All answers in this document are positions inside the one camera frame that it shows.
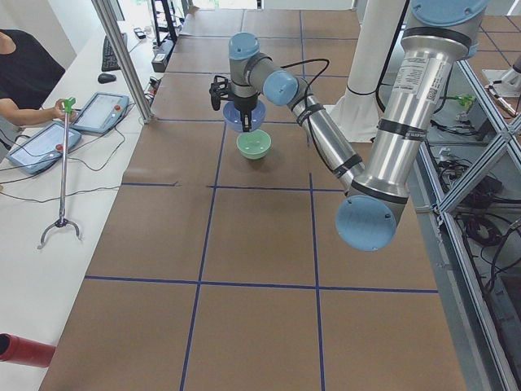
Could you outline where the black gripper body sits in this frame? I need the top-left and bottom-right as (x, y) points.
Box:
(231, 82), (258, 112)

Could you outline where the blue bowl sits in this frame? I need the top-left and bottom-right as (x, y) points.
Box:
(222, 101), (266, 133)

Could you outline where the person's forearm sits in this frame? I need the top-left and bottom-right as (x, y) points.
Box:
(0, 99), (55, 127)

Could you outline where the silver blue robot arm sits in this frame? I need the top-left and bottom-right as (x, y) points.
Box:
(224, 1), (487, 251)

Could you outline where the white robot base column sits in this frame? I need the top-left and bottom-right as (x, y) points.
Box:
(329, 0), (409, 142)

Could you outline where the green bowl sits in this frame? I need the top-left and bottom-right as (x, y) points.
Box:
(236, 129), (272, 160)

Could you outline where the person's hand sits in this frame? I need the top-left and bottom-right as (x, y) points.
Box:
(50, 99), (78, 121)

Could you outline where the black keyboard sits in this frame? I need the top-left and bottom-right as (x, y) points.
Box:
(101, 36), (120, 72)

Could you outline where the black computer mouse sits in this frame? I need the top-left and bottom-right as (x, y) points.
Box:
(98, 72), (116, 84)

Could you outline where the far teach pendant tablet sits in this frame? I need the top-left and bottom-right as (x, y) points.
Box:
(71, 92), (129, 134)

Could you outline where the teach pendant tablet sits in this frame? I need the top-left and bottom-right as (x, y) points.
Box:
(7, 122), (65, 174)
(71, 92), (129, 134)

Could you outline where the brown paper table cover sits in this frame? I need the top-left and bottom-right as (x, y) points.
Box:
(42, 10), (466, 390)

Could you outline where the near teach pendant tablet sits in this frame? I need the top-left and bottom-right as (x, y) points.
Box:
(7, 122), (65, 174)

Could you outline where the red cylinder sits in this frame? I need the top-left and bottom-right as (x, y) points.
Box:
(1, 333), (55, 367)

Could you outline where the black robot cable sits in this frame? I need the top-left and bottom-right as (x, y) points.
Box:
(280, 58), (331, 82)

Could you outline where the aluminium frame post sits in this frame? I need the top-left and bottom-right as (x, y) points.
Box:
(91, 0), (152, 124)

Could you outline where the green handled reacher grabber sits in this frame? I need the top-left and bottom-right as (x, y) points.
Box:
(37, 97), (81, 250)

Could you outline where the aluminium frame fence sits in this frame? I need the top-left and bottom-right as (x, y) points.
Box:
(411, 62), (520, 390)

